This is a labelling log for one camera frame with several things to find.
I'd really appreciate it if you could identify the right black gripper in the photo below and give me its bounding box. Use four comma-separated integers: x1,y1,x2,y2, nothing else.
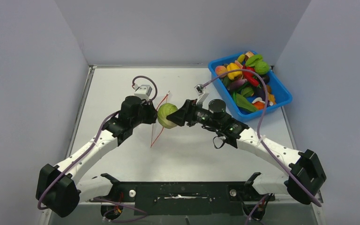
168,98,221,130

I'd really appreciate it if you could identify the green toy cabbage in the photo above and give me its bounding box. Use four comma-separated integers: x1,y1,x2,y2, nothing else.
157,103,178,129

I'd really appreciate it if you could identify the clear zip top bag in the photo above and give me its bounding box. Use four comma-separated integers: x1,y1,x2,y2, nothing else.
150,90,171,149

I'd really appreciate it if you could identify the red toy chili pepper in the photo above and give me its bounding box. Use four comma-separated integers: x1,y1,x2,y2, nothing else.
242,66,260,87

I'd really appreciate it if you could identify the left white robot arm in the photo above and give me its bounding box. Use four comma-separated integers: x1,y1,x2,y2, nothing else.
36,96,158,218

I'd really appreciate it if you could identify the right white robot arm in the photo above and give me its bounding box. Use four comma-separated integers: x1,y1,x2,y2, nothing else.
166,99,326,207

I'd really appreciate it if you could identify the toy peach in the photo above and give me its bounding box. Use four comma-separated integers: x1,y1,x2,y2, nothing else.
215,66,228,78

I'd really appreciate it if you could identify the yellow toy bell pepper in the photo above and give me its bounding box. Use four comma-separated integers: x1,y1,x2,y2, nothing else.
226,62,243,81

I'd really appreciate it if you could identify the green toy leaf vegetable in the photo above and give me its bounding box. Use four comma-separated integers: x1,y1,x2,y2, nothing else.
245,54,263,67

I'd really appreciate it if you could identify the green toy lettuce ball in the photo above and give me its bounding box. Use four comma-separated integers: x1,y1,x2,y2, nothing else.
254,61,271,75

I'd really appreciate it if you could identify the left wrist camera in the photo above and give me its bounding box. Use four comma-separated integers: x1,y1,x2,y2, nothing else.
133,84,152,101

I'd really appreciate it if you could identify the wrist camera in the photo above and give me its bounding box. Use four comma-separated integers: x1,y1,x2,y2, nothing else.
133,84,152,101
195,84,209,105

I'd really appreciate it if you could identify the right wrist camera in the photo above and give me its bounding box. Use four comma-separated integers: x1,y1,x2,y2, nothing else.
195,84,209,105

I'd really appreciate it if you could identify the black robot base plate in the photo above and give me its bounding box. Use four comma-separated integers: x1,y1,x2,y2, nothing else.
104,181,262,216

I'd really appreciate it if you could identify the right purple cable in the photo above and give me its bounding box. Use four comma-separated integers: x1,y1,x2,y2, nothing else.
198,68,323,208

